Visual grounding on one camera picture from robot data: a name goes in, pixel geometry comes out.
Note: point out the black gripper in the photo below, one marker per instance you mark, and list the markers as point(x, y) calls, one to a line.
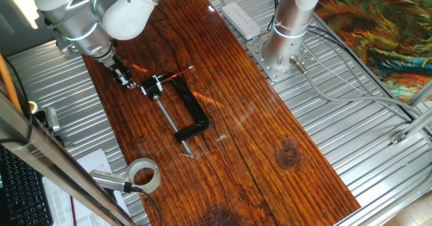
point(118, 67)

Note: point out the black white pencil sharpener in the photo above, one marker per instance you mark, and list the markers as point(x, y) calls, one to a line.
point(152, 88)

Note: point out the red pencil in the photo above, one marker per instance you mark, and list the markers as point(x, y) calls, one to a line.
point(177, 74)

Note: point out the black metal C-clamp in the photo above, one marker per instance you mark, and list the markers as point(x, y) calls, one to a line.
point(194, 108)

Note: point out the clear tape roll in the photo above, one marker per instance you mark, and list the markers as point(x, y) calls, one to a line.
point(153, 182)

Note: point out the wooden board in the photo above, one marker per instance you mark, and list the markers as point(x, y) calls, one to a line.
point(236, 125)

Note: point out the orange tube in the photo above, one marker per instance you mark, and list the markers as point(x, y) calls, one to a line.
point(8, 81)

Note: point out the white power strip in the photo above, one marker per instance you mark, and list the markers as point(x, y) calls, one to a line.
point(241, 19)

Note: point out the printed paper sheets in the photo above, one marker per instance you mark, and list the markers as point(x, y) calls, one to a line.
point(60, 199)

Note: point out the red pen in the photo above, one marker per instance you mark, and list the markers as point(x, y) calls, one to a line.
point(73, 212)

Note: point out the black keyboard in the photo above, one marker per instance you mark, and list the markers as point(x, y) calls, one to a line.
point(23, 192)

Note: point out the colourful painted cloth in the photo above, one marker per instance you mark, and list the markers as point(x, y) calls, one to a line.
point(388, 33)

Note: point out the aluminium profile strut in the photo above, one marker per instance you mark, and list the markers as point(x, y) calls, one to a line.
point(413, 128)
point(420, 94)

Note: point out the silver camera on bracket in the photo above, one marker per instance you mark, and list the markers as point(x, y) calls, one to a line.
point(52, 118)

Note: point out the metal frame bar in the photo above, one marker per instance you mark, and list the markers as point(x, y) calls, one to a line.
point(50, 158)

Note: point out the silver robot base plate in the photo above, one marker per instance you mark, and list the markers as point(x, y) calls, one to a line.
point(270, 69)

